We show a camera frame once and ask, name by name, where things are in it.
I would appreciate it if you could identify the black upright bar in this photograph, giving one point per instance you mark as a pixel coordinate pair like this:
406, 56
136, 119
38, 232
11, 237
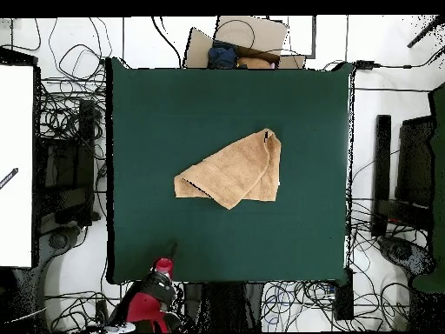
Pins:
383, 156

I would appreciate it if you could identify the black power strip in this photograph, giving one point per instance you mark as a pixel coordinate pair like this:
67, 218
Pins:
344, 295
101, 311

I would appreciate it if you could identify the black monitor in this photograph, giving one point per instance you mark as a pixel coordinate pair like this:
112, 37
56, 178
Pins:
415, 160

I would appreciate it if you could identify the brown cardboard box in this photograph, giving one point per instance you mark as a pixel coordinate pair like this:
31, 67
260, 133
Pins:
250, 33

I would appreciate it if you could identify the tan terry towel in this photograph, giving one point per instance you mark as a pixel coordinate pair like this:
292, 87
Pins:
236, 170

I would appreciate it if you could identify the orange garment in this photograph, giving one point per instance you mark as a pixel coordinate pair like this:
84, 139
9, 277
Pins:
253, 63

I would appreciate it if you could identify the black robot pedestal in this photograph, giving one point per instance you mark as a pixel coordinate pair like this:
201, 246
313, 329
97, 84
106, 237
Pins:
226, 306

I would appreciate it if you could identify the black marker pen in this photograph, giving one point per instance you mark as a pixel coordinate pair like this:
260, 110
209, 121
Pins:
9, 177

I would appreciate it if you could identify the black equipment stand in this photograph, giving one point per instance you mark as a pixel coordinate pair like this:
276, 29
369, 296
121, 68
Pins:
87, 156

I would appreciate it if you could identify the black power adapter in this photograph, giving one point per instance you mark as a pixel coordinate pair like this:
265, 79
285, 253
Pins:
364, 64

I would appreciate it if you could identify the white board with black frame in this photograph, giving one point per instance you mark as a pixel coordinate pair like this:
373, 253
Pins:
15, 156

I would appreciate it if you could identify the black tripod leg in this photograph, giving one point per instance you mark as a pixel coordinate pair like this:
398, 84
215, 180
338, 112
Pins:
426, 33

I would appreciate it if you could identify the green chair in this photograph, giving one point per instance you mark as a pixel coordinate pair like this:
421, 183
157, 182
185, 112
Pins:
438, 174

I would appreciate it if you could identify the dark blue garment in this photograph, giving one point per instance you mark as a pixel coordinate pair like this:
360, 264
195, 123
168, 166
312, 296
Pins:
222, 55

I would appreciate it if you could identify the dark green table cloth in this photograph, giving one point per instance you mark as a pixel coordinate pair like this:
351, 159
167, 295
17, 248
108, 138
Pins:
174, 104

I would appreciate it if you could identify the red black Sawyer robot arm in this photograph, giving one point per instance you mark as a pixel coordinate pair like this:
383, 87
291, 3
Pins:
153, 302

